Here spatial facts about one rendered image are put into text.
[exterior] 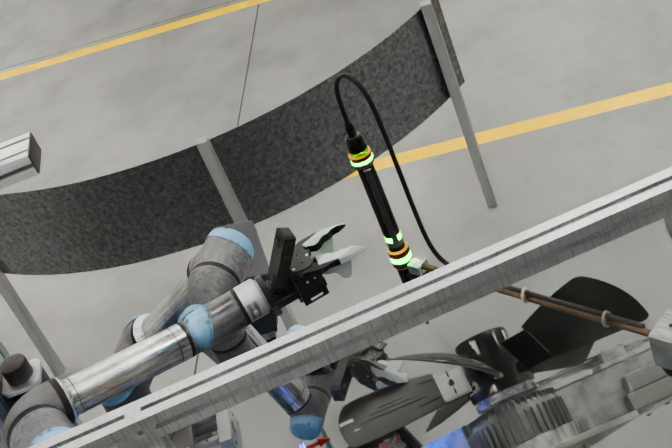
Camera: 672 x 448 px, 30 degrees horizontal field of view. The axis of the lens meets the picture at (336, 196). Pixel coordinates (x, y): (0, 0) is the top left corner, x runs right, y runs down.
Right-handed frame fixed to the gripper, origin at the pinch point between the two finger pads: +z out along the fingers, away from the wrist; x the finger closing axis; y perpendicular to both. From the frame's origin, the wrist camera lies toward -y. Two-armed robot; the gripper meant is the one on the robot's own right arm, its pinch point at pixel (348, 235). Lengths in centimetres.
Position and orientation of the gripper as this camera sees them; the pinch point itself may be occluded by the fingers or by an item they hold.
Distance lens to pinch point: 238.3
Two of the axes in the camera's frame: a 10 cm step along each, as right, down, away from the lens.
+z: 8.6, -4.8, 1.6
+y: 3.3, 7.6, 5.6
